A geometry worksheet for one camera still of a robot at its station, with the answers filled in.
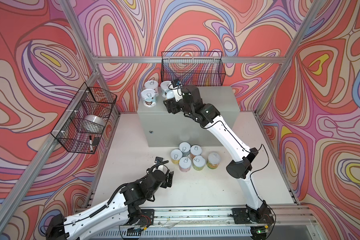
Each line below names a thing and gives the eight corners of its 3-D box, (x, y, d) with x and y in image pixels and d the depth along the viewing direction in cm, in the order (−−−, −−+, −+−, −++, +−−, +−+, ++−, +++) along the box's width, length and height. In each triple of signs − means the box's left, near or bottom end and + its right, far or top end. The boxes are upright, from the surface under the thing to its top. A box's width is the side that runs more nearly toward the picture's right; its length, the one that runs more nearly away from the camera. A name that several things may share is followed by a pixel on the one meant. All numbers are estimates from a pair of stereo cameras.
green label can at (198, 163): (192, 170, 91) (193, 166, 86) (192, 159, 96) (192, 155, 91) (205, 170, 91) (206, 166, 86) (203, 159, 96) (205, 155, 91)
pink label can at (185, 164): (179, 171, 90) (179, 167, 86) (179, 160, 95) (179, 156, 90) (191, 171, 90) (191, 167, 86) (190, 160, 95) (191, 156, 90)
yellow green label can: (206, 169, 91) (208, 163, 84) (205, 158, 96) (207, 152, 89) (218, 169, 91) (221, 163, 84) (216, 158, 96) (219, 152, 89)
